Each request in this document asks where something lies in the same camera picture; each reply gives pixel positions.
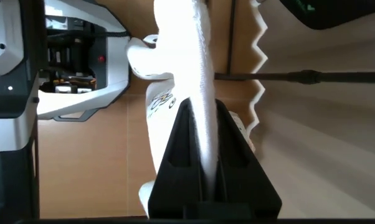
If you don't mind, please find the black garment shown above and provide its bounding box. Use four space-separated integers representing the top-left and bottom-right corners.
279 0 375 31

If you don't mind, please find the white laundry basket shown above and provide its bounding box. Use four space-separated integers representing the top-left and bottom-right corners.
229 111 256 153

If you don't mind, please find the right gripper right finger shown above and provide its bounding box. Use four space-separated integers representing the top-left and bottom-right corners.
214 98 282 220

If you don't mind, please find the white garment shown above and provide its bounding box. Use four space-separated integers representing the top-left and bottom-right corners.
126 0 220 217

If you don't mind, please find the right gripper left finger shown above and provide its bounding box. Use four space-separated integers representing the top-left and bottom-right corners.
148 98 207 220

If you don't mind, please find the black clothes rack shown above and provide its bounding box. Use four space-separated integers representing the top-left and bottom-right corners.
204 0 375 85

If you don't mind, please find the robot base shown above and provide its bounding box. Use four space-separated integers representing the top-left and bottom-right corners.
0 0 131 220

